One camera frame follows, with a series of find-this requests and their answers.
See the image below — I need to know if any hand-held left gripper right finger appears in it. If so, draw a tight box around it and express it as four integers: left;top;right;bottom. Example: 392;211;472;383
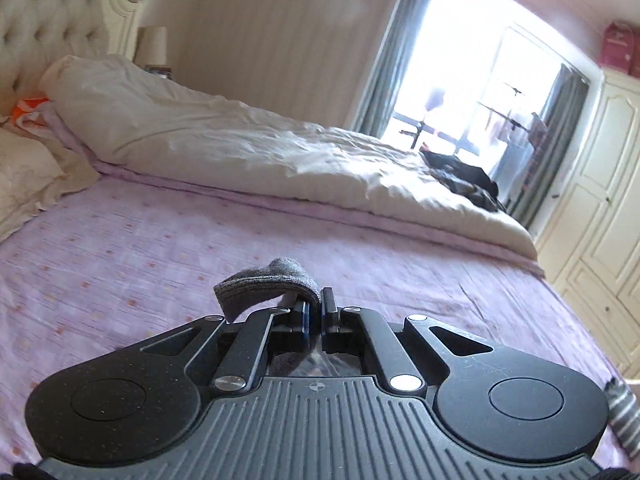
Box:
322;287;494;394

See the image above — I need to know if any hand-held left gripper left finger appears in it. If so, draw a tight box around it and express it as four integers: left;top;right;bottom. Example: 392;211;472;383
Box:
141;300;318;393

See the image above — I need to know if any dark clothes pile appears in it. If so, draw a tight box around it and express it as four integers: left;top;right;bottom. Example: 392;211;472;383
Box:
419;146;509;213

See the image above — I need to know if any clothes drying rack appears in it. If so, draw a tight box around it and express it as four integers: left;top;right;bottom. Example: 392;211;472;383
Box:
475;80;543;148

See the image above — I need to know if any lilac blanket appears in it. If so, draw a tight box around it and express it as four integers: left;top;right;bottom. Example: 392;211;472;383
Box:
47;102;547;277

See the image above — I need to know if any bed with pink sheet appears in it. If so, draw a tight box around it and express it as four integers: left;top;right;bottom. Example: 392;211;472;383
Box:
0;160;628;468

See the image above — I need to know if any white duvet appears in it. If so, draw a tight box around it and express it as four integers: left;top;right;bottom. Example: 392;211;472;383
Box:
40;55;539;262

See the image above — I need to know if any grey curtain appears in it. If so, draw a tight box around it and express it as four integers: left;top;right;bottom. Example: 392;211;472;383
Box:
500;62;592;233
351;0;439;139

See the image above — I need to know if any cream wardrobe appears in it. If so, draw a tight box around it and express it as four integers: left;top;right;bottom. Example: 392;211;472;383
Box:
531;66;640;387

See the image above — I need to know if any bright window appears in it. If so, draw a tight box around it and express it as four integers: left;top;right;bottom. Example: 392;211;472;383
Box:
380;0;568;176

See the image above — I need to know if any striped grey sock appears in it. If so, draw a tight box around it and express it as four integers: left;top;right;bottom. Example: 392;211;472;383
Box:
602;377;640;453

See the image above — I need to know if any cream table lamp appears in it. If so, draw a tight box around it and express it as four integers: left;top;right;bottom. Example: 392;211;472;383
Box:
135;25;169;69

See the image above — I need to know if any cream pillow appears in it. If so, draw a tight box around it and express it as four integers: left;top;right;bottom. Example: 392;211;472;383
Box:
0;124;102;241

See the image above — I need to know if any orange cloth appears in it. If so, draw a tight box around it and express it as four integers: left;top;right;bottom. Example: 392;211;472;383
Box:
11;95;52;127

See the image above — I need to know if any cream tufted headboard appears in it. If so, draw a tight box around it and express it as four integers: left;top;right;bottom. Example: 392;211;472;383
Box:
0;0;147;128

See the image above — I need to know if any red bag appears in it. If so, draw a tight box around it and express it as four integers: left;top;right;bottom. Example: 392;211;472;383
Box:
599;20;634;74

